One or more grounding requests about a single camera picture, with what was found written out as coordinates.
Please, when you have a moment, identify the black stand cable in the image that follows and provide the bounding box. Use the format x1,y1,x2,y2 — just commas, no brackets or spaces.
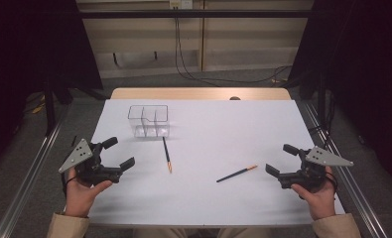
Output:
311,95,337,150

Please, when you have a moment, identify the white paper sheet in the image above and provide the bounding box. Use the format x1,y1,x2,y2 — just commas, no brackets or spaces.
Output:
85,98,346,228

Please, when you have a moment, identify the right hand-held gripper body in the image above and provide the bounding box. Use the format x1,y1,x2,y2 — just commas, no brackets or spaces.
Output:
277,146,354,192

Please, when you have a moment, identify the metal floor rail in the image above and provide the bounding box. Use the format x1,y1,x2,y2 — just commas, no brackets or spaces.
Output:
301,100,388,238
0,104,71,238

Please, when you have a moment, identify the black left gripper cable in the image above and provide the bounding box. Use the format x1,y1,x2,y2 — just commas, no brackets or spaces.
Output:
62,177,78,199

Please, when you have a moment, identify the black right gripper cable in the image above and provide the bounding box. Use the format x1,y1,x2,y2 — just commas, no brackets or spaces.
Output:
326,172,338,194

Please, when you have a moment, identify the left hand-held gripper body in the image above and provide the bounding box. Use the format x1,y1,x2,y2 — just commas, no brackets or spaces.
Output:
58,138,122,186

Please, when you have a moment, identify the black horizontal bar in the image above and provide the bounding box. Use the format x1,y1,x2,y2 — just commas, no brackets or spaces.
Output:
78,9,314,19

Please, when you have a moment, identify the black metal stand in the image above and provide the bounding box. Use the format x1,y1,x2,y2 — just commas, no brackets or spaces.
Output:
44,77,58,137

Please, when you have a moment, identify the person's right hand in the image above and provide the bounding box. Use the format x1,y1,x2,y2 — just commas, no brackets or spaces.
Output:
291,165,338,221

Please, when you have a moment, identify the clear plastic organizer box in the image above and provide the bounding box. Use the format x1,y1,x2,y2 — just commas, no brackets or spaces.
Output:
127,104,171,139

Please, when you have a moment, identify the black pencil with orange end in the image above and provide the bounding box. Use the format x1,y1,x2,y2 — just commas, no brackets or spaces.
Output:
215,164,259,183
162,136,173,174

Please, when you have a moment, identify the light wooden table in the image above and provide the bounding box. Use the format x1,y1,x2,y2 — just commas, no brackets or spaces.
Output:
109,87,292,101

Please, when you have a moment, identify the person's right leg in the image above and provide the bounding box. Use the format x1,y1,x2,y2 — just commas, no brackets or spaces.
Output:
216,227,271,238

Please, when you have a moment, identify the black curtain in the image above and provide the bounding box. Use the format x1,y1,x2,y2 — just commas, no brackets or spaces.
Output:
287,0,392,181
0,0,103,179

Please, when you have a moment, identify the person's left hand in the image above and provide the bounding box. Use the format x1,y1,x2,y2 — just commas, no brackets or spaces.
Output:
64,167,113,218

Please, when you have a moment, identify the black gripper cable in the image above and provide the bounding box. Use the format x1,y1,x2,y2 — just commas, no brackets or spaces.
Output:
62,177,78,199
326,172,338,194

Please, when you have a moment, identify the white wall outlet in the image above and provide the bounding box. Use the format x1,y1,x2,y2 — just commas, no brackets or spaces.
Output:
169,0,194,10

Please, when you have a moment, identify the black wall cable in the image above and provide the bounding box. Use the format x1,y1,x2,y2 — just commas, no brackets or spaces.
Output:
174,6,294,87
176,16,292,85

